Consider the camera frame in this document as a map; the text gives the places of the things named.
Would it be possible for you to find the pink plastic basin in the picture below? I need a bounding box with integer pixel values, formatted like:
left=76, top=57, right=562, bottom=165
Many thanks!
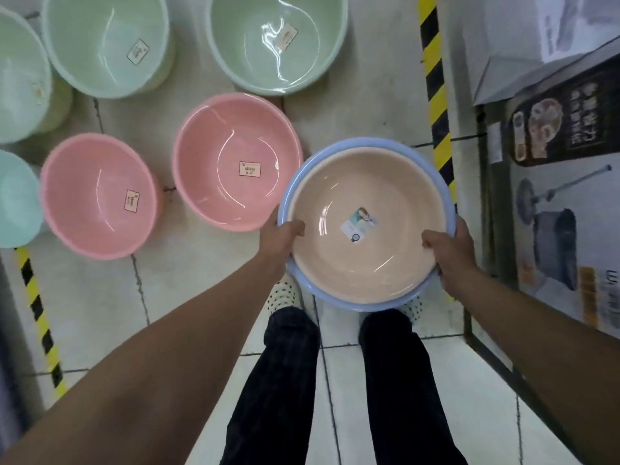
left=172, top=93, right=305, bottom=233
left=40, top=133, right=163, bottom=261

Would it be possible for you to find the person's left trouser leg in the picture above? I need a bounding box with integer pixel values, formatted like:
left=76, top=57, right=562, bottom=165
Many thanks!
left=220, top=306, right=321, bottom=465

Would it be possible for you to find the person's trouser leg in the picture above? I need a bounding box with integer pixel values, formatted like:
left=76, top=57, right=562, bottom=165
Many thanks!
left=220, top=306, right=321, bottom=465
left=358, top=309, right=469, bottom=465

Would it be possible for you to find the person's dotted shoe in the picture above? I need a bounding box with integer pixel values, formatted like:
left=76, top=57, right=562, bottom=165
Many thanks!
left=266, top=273, right=304, bottom=316
left=396, top=292, right=428, bottom=326

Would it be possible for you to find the white cardboard box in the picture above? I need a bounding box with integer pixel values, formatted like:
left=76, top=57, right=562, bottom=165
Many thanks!
left=472, top=0, right=620, bottom=106

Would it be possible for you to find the person's right forearm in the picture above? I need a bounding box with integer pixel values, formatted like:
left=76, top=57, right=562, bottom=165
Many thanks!
left=443, top=266, right=620, bottom=465

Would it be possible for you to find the mop bucket product box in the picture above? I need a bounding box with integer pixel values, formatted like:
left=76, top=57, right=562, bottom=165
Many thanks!
left=506, top=55, right=620, bottom=330

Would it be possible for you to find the teal plastic basin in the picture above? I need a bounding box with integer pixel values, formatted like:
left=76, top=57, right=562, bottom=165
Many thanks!
left=0, top=150, right=47, bottom=249

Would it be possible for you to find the person's left hand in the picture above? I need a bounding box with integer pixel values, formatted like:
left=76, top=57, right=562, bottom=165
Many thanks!
left=259, top=206, right=307, bottom=281

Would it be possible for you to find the person's right dotted shoe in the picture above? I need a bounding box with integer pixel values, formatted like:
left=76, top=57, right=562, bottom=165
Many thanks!
left=396, top=292, right=428, bottom=326

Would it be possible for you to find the blue plastic basin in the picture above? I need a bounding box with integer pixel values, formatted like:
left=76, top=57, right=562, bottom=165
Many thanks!
left=277, top=137, right=457, bottom=313

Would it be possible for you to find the person's left forearm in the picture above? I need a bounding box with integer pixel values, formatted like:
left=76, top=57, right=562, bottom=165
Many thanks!
left=0, top=254, right=288, bottom=465

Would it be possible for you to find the person's right hand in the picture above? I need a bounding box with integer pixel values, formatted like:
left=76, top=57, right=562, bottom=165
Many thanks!
left=420, top=216, right=481, bottom=294

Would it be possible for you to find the person's right trouser leg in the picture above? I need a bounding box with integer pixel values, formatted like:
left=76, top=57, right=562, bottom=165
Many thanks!
left=358, top=309, right=469, bottom=465

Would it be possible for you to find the yellow black hazard tape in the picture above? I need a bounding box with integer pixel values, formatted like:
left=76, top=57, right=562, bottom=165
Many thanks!
left=15, top=246, right=69, bottom=400
left=417, top=0, right=458, bottom=213

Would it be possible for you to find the light green plastic basin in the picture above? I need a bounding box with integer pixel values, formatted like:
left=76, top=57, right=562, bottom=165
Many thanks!
left=0, top=5, right=74, bottom=144
left=206, top=0, right=349, bottom=97
left=41, top=0, right=175, bottom=99

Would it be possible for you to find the beige plastic basin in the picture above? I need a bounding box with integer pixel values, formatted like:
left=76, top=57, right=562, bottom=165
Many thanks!
left=287, top=146, right=449, bottom=292

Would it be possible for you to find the person's left dotted shoe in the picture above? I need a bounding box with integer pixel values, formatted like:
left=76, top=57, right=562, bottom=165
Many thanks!
left=266, top=273, right=304, bottom=316

